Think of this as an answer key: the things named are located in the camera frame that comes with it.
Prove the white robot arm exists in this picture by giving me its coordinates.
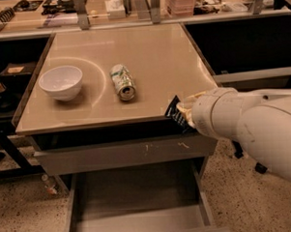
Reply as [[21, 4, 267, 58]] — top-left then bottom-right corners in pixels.
[[176, 87, 291, 182]]

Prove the black box with label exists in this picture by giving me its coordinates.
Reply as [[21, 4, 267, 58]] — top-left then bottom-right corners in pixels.
[[0, 62, 37, 78]]

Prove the long workbench behind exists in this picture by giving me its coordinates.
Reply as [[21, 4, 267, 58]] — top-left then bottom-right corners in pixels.
[[0, 0, 291, 39]]

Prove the green white soda can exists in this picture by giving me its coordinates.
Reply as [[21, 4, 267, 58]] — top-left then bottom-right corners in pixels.
[[110, 64, 136, 102]]

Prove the black office chair base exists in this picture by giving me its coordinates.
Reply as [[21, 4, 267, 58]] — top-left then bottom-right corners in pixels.
[[254, 162, 268, 174]]

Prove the plastic bottle on floor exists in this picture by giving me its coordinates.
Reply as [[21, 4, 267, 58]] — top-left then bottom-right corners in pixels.
[[41, 174, 58, 195]]

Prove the white tissue box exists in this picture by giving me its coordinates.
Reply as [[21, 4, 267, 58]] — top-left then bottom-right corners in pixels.
[[104, 0, 126, 18]]

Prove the grey drawer cabinet with counter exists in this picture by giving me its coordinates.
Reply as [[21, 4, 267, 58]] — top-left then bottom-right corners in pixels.
[[16, 23, 217, 175]]

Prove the closed grey top drawer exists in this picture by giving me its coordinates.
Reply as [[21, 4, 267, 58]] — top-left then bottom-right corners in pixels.
[[34, 133, 218, 175]]

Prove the black rxbar snack wrapper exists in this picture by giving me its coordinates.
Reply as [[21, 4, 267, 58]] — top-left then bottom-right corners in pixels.
[[164, 97, 195, 133]]

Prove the pink plastic container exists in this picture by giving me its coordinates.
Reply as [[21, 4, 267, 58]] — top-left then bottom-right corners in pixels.
[[165, 0, 195, 16]]

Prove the white ceramic bowl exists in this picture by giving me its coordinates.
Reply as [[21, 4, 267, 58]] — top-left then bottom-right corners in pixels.
[[39, 65, 83, 102]]

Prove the open grey middle drawer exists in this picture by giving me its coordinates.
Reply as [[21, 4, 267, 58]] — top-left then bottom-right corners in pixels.
[[66, 158, 230, 232]]

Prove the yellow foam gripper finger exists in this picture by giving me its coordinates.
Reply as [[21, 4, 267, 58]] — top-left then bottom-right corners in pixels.
[[176, 91, 205, 128]]

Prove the black tray on bench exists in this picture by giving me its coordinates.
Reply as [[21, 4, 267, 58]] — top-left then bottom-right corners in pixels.
[[42, 0, 76, 15]]

